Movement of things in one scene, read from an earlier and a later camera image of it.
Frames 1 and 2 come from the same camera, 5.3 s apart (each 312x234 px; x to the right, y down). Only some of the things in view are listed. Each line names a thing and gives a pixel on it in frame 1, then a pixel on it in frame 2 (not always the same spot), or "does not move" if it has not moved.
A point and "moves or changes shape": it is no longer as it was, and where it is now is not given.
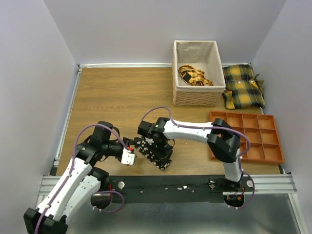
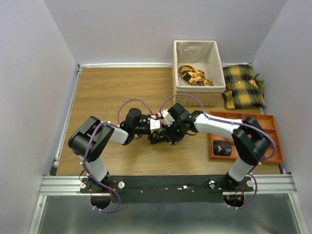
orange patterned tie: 195,77 does not move
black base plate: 178,189 does not move
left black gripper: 128,141 to 150,132
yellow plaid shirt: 242,89 does not move
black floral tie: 145,146 moves or changes shape
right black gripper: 167,152 to 174,136
